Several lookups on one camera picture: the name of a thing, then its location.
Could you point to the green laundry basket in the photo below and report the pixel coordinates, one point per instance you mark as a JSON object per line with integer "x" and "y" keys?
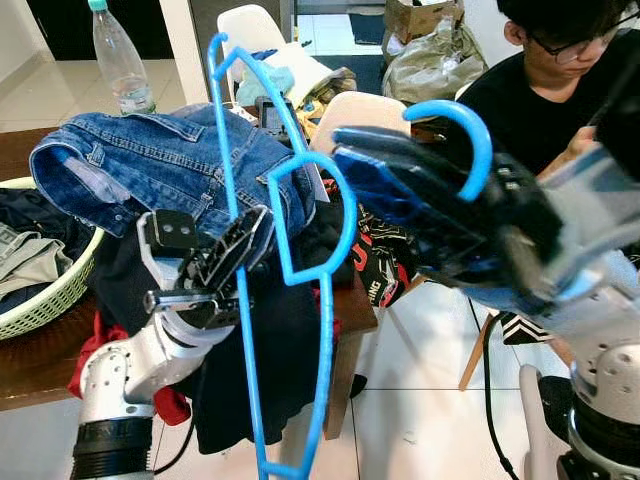
{"x": 60, "y": 300}

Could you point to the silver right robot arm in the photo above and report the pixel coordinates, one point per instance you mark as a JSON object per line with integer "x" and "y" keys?
{"x": 600, "y": 350}

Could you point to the small black device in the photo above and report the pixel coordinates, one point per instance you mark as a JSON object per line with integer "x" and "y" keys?
{"x": 272, "y": 115}

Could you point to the white plastic chair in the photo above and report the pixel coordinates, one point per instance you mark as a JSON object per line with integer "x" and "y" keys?
{"x": 250, "y": 30}

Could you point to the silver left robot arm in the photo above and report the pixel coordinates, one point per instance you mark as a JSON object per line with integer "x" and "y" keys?
{"x": 130, "y": 370}

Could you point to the person in black shirt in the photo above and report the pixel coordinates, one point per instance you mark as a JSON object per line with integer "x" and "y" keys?
{"x": 540, "y": 110}

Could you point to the black red printed garment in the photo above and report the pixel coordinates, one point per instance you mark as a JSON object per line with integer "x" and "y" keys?
{"x": 385, "y": 270}

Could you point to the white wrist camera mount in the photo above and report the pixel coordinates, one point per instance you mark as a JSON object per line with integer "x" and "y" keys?
{"x": 600, "y": 210}
{"x": 172, "y": 230}

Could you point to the chair with wooden legs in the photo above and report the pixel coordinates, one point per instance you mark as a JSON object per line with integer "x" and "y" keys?
{"x": 480, "y": 350}

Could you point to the clear plastic bottle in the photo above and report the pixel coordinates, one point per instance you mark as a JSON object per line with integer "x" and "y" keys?
{"x": 122, "y": 70}

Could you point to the blue plastic hanger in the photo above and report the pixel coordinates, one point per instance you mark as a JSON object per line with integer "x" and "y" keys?
{"x": 486, "y": 145}

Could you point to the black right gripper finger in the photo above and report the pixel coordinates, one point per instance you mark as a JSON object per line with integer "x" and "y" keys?
{"x": 420, "y": 160}
{"x": 420, "y": 225}

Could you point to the beige chair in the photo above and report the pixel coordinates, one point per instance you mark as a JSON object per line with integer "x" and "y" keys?
{"x": 360, "y": 112}

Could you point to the brown cardboard box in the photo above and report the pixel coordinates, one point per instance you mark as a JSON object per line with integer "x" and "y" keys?
{"x": 420, "y": 18}

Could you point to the blue denim jacket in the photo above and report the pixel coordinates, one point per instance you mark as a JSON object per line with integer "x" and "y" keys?
{"x": 150, "y": 160}

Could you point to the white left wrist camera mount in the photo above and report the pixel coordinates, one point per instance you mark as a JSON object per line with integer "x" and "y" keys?
{"x": 172, "y": 230}

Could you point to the teal cloth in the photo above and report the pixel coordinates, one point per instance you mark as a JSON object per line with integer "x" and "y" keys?
{"x": 265, "y": 85}

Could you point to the grey green bag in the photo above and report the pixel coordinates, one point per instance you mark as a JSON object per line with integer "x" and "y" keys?
{"x": 430, "y": 70}

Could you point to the black glasses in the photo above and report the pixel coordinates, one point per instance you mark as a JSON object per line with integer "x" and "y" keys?
{"x": 560, "y": 45}

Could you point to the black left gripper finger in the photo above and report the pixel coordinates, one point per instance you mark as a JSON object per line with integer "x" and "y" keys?
{"x": 222, "y": 250}
{"x": 258, "y": 250}

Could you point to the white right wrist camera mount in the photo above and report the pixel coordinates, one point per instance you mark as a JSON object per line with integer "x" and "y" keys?
{"x": 600, "y": 210}

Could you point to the grey garment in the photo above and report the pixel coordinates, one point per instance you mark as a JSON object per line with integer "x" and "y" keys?
{"x": 30, "y": 260}

